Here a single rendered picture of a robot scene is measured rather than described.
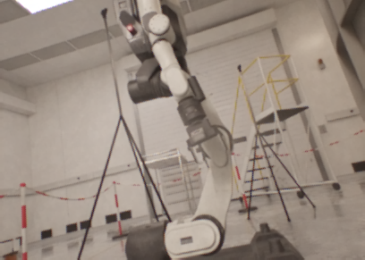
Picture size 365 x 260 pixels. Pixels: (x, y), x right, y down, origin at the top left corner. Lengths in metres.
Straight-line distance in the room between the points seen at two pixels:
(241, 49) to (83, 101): 5.48
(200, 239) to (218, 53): 8.01
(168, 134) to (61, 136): 3.75
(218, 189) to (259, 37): 8.07
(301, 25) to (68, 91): 7.78
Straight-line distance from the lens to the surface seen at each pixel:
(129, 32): 1.32
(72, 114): 10.07
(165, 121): 8.46
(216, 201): 1.11
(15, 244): 5.51
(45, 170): 10.30
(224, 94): 8.33
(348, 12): 0.83
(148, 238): 1.15
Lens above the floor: 0.44
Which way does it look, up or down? 15 degrees up
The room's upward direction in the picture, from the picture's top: 12 degrees counter-clockwise
